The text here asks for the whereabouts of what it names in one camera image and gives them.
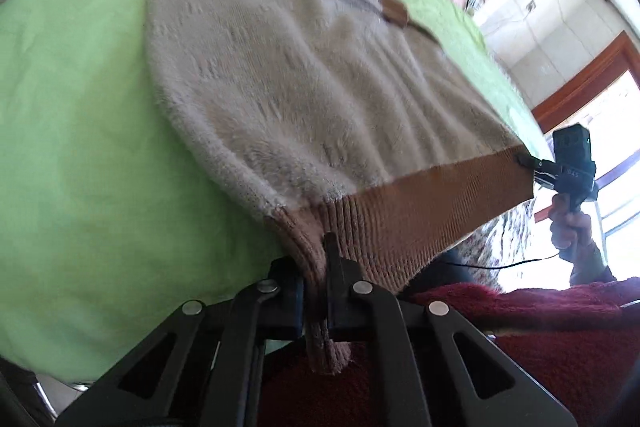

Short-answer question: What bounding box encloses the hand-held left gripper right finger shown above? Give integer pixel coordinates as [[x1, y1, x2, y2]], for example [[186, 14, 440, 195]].
[[324, 233, 578, 427]]

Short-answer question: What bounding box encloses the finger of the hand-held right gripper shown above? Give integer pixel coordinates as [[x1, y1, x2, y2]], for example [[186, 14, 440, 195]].
[[516, 154, 557, 175]]

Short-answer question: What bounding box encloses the person's red fleece clothing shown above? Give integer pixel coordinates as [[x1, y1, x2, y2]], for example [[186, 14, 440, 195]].
[[257, 239, 640, 427]]

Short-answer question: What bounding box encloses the person's right hand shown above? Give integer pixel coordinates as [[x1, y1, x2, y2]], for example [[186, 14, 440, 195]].
[[549, 194, 593, 253]]

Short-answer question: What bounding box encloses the green blanket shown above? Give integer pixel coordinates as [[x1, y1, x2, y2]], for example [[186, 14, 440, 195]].
[[0, 0, 543, 383]]

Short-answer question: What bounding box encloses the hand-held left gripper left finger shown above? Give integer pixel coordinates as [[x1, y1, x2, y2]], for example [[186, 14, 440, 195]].
[[54, 257, 306, 427]]

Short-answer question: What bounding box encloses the black cable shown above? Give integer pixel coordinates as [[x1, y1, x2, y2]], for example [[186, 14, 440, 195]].
[[437, 249, 566, 270]]

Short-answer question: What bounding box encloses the floral patterned cloth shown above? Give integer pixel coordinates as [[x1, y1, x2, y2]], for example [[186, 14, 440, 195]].
[[457, 197, 538, 293]]

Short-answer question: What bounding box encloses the beige knitted sweater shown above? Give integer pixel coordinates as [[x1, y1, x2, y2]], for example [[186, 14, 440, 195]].
[[145, 0, 536, 375]]

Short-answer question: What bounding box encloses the wooden window frame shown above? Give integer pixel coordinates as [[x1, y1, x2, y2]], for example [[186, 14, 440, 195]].
[[531, 31, 640, 135]]

